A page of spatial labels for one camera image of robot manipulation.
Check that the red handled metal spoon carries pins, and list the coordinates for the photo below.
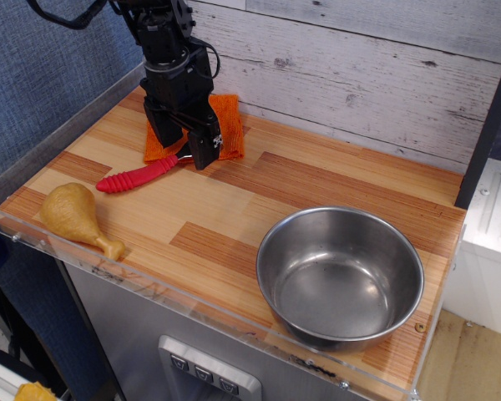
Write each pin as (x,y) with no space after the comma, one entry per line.
(129,180)

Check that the stainless steel bowl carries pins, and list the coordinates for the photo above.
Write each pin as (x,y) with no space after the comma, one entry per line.
(339,278)

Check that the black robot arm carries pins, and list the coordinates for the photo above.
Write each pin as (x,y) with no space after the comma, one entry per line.
(160,28)

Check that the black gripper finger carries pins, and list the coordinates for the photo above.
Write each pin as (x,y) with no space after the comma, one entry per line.
(166,123)
(205,143)

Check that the yellow object bottom left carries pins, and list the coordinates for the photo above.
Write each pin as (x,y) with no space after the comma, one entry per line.
(34,392)

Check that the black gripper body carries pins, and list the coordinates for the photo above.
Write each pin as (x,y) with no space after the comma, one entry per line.
(183,84)

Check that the toy chicken drumstick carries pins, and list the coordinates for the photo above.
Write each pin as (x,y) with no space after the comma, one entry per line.
(69,211)

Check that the silver button control panel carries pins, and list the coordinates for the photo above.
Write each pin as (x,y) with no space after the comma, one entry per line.
(178,357)

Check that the clear acrylic edge guard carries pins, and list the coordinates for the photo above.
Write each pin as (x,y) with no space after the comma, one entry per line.
(188,274)

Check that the orange folded cloth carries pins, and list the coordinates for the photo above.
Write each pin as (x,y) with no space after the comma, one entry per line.
(226,107)

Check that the white side cabinet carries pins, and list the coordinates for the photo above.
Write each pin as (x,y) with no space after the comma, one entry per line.
(473,289)

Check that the right black vertical post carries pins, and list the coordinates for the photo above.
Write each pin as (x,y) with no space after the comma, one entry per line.
(481,152)

